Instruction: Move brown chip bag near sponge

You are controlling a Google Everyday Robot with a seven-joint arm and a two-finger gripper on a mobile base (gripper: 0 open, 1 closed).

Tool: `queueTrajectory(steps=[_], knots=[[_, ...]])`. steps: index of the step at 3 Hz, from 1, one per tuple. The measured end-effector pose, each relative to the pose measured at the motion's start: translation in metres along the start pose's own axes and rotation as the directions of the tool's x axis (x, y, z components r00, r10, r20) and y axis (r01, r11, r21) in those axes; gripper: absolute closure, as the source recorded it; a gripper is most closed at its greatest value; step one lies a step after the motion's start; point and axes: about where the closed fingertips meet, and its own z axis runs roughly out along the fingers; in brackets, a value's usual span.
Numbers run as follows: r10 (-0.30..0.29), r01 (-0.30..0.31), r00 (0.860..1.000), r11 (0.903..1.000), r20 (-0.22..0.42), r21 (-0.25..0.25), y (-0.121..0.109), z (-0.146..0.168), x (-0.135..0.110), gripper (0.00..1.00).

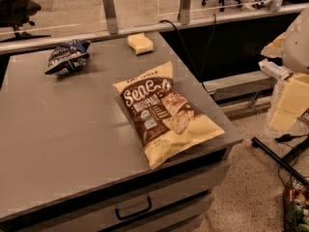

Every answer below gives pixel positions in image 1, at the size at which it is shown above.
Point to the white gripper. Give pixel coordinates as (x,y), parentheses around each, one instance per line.
(296,50)

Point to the brown multigrain chip bag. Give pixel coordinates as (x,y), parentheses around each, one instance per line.
(166,122)

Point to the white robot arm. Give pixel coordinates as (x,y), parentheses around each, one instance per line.
(287,60)

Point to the yellow sponge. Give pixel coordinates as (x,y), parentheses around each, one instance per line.
(140,43)

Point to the blue chip bag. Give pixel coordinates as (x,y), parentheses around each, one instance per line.
(68,57)

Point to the black stand leg on floor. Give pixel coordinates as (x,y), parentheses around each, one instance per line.
(256,143)

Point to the basket of snack items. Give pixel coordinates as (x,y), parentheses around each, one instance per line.
(296,208)

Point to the black office chair left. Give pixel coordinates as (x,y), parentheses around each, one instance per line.
(15,13)

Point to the grey metal bench rail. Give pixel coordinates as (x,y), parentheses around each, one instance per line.
(246,87)

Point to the metal glass bracket middle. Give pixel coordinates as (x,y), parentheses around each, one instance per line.
(184,12)

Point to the metal glass bracket left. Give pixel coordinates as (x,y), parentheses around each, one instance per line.
(110,16)

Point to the grey drawer with black handle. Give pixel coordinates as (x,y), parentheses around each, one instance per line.
(148,209)

